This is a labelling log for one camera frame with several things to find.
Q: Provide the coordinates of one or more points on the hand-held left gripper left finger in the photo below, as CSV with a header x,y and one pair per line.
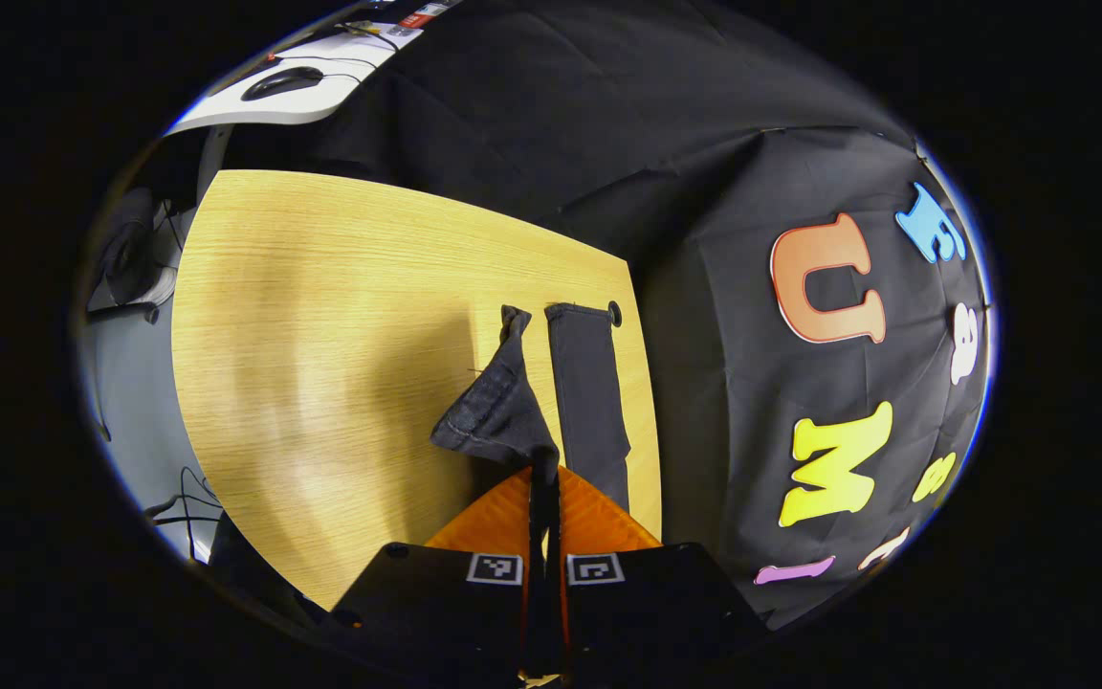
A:
x,y
436,603

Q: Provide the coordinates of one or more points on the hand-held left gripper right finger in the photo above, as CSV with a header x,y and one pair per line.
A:
x,y
647,603

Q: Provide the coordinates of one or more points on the black denim jeans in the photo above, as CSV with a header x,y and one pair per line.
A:
x,y
498,411

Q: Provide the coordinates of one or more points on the dark grey device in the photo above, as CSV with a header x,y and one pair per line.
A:
x,y
130,258

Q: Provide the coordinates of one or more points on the black backdrop cloth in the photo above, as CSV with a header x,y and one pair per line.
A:
x,y
704,144

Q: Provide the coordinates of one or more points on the white desk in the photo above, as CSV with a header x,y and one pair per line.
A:
x,y
226,113

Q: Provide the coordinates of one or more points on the black computer mouse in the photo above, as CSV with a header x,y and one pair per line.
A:
x,y
281,82

